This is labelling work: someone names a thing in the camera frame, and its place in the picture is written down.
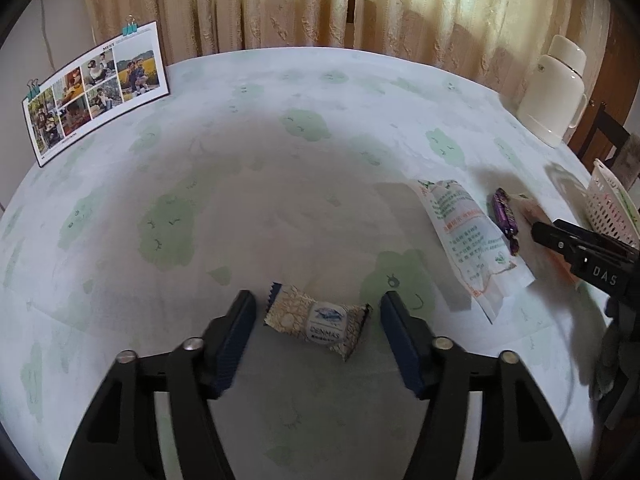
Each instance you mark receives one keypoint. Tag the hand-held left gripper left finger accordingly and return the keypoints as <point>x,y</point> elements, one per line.
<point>235,342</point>

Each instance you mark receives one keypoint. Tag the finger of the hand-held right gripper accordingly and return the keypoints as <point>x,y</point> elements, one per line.
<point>555,240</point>
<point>600,235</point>

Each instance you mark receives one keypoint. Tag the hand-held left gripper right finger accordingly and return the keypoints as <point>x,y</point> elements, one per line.
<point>402,347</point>

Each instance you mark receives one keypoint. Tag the white perforated plastic basket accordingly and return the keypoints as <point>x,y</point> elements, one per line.
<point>612,205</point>

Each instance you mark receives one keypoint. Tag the clear orange cracker packet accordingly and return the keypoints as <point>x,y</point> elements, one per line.
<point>529,210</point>

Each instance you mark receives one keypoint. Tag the beige patterned candy packet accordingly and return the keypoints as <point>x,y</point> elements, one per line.
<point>315,320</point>

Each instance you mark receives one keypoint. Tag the person's right hand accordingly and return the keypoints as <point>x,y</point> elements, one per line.
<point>607,360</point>

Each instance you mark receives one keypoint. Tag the purple candy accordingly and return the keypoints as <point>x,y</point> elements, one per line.
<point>504,215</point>

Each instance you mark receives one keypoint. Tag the white pouch with green print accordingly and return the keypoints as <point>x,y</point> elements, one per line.
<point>465,240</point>

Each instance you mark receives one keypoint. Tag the dark wooden chair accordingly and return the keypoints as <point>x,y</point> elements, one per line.
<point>602,130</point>

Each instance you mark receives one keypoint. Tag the white thermos jug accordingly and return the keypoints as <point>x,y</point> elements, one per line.
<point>552,95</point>

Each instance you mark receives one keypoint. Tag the white green printed tablecloth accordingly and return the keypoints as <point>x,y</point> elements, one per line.
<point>250,185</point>

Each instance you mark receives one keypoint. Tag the brown wooden door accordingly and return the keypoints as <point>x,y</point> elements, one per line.
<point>620,60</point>

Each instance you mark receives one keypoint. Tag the photo calendar card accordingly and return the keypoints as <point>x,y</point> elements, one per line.
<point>95,90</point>

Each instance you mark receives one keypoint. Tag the beige patterned curtain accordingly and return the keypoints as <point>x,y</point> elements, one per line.
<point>350,5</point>

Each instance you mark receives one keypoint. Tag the teal binder clip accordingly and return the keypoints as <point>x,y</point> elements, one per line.
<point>32,89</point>
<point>131,26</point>

